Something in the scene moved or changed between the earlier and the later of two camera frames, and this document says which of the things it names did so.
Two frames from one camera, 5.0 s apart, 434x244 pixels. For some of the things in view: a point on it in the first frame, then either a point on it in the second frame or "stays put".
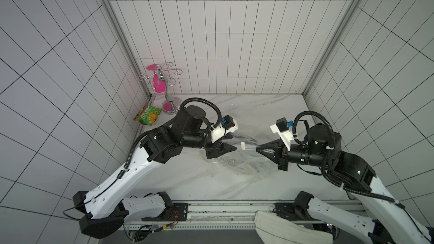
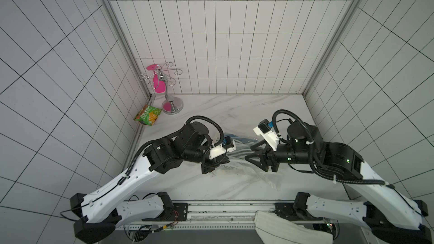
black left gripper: x=216 y=151 → x=212 y=164
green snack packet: x=147 y=115 stays put
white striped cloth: x=273 y=229 stays put
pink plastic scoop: x=159 y=86 stays put
